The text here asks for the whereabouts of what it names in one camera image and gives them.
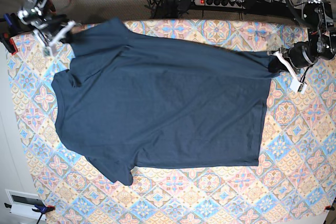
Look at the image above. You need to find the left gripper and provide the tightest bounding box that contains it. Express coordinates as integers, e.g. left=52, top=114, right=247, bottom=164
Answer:
left=268, top=42, right=315, bottom=73

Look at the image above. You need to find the dark blue t-shirt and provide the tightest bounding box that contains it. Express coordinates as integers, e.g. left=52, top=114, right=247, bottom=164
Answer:
left=51, top=19, right=275, bottom=186

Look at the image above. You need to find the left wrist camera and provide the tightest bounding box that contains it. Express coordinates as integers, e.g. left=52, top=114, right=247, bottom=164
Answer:
left=289, top=79, right=308, bottom=94

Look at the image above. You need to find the red black clamp left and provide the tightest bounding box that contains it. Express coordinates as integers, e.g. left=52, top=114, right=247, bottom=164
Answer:
left=0, top=33, right=18, bottom=55

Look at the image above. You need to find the blue clamp bottom left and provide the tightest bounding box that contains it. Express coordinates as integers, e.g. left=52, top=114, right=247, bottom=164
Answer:
left=4, top=202, right=56, bottom=214

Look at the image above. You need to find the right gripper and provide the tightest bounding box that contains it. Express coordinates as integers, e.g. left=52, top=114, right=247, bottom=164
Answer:
left=31, top=15, right=79, bottom=46

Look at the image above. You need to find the patterned tablecloth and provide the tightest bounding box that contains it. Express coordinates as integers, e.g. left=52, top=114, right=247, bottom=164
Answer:
left=1, top=35, right=335, bottom=223

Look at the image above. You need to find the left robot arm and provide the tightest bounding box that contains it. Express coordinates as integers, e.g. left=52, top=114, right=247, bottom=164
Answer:
left=278, top=0, right=335, bottom=74

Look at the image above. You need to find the red clamp bottom right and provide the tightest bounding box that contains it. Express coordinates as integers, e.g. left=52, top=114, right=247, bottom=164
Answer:
left=325, top=206, right=335, bottom=211

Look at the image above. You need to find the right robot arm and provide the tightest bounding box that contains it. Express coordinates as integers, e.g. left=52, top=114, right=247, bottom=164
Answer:
left=17, top=0, right=76, bottom=48

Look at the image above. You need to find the white floor vent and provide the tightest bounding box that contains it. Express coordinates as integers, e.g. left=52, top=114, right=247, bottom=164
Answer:
left=5, top=189, right=43, bottom=221

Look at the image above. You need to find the white power strip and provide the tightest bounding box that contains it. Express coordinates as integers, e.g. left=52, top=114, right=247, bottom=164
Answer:
left=194, top=0, right=244, bottom=8

